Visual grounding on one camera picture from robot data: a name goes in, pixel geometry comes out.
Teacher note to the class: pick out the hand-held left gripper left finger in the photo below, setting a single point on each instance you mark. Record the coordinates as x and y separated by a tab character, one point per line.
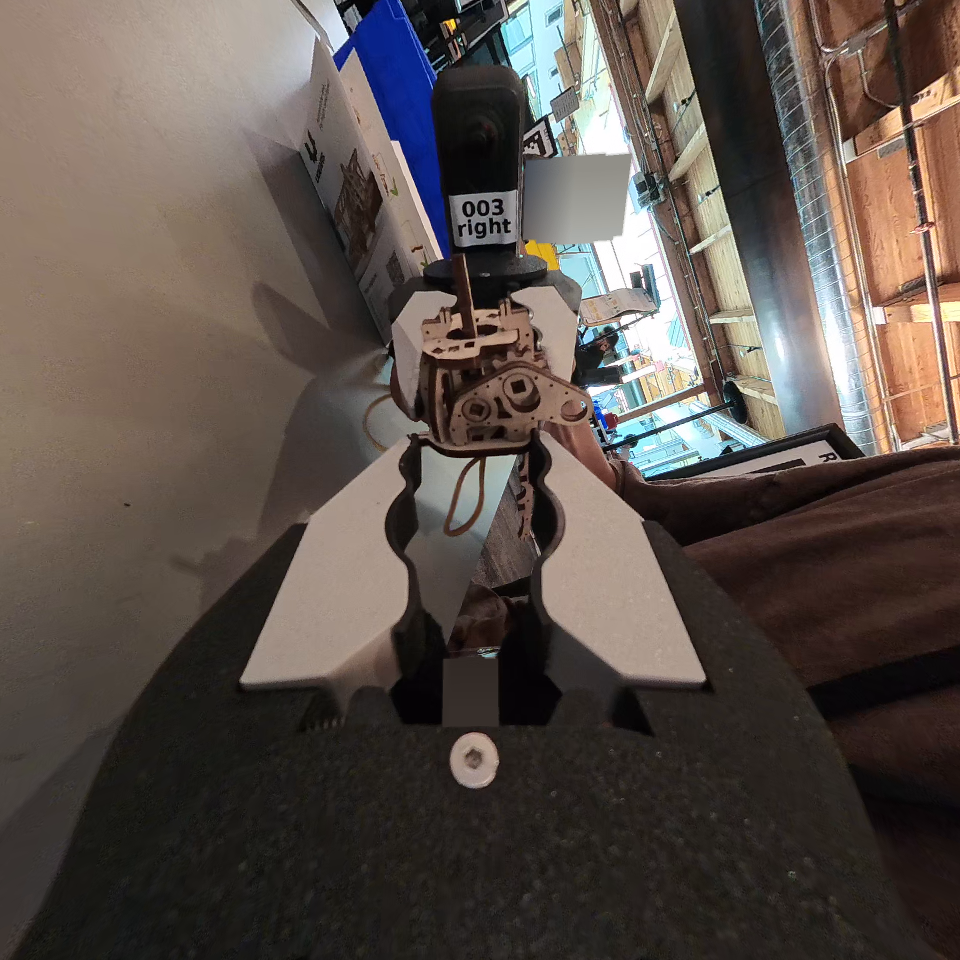
337	592

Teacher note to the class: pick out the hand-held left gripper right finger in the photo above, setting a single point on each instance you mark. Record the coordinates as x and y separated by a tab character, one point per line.
622	600

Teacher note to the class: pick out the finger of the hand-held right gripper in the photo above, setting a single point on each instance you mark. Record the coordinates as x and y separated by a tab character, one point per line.
559	322
409	337

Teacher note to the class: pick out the tan rubber band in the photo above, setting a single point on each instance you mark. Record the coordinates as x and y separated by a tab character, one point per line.
448	517
369	420

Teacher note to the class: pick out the wooden cage-shaped model assembly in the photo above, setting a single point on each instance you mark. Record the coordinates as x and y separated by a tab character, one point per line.
495	397

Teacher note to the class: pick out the wooden toothed strip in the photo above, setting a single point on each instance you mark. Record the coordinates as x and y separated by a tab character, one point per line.
527	495

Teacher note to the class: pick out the person's right forearm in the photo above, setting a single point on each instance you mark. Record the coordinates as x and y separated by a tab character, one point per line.
750	495

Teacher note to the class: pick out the white model kit box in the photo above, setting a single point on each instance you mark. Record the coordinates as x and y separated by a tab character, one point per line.
360	187

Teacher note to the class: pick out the small hanging marker tag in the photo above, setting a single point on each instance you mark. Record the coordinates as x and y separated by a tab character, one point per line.
538	141

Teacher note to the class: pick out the blue plastic bin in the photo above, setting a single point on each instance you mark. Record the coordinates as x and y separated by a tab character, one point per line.
397	67

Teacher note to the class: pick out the black disc stand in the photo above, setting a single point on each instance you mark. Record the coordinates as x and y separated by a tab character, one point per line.
736	397

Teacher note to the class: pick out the black framed marker sign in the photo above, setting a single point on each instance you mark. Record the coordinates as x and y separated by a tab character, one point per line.
765	454

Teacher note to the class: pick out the person's brown clothing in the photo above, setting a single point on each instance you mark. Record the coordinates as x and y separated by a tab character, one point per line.
862	637

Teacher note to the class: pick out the black ventilation duct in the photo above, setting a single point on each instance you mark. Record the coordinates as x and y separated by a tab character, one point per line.
750	225

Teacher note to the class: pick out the silver ventilation duct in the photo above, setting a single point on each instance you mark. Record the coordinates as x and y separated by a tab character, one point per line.
825	247

